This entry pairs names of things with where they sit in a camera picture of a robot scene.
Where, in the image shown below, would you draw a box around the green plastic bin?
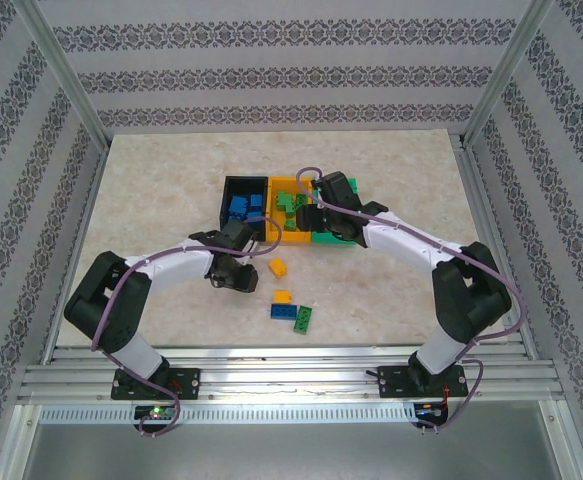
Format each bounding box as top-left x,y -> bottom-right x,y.
312,177 -> 361,249

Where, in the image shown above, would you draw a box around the yellow plastic bin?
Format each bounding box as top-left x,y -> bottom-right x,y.
265,175 -> 317,247

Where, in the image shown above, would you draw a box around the flat green lego brick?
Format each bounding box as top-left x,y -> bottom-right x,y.
293,305 -> 316,335

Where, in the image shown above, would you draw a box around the black plastic bin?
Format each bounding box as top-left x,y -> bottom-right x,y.
219,174 -> 271,243

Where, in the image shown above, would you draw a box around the aluminium mounting rails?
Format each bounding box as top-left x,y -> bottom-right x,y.
18,343 -> 567,407

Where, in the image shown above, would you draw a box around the grey metal panel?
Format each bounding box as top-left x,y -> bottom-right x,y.
0,402 -> 583,480

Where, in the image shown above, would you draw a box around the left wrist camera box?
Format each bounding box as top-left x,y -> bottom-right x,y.
218,219 -> 261,253

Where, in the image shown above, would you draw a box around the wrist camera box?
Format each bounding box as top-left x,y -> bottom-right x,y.
315,170 -> 365,211
218,219 -> 261,253

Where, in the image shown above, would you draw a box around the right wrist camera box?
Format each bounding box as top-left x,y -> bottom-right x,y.
315,170 -> 365,211

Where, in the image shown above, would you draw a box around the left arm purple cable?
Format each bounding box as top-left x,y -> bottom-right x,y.
90,215 -> 284,439

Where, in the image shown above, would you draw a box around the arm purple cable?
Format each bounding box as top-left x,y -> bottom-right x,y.
90,215 -> 284,439
295,166 -> 528,437

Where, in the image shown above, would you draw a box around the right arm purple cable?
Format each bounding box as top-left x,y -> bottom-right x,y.
295,166 -> 528,437

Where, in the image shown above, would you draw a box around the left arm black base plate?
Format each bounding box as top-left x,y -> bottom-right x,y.
112,368 -> 202,402

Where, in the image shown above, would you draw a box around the slotted grey cable duct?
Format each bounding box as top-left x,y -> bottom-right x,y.
38,403 -> 420,425

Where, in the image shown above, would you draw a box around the aluminium side rail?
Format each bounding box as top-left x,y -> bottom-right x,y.
458,142 -> 542,361
40,147 -> 110,364

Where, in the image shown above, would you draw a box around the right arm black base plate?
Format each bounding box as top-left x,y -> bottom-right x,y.
377,364 -> 470,400

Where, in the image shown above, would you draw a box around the aluminium frame post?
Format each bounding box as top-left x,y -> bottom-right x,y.
460,0 -> 557,151
13,0 -> 111,151

